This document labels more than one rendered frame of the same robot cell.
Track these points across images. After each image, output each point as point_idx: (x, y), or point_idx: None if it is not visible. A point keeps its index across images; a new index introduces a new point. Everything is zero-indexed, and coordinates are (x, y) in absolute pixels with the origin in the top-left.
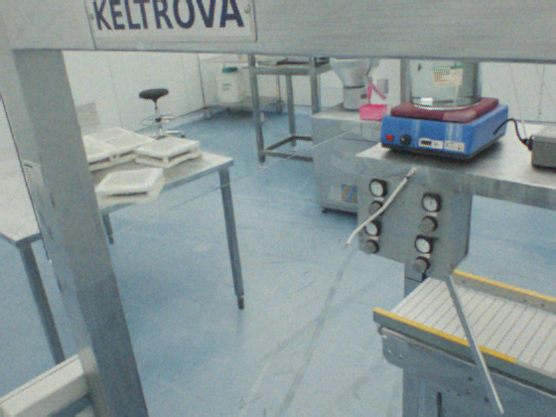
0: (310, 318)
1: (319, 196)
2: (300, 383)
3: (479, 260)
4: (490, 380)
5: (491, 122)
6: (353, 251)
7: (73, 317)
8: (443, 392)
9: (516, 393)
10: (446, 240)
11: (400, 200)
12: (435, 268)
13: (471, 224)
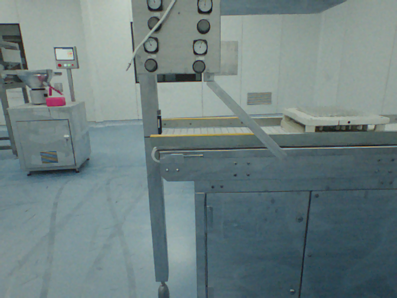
0: (41, 235)
1: (23, 164)
2: (49, 280)
3: (139, 176)
4: (270, 138)
5: None
6: (60, 190)
7: None
8: (208, 191)
9: (269, 158)
10: (218, 39)
11: (175, 10)
12: (210, 68)
13: (127, 162)
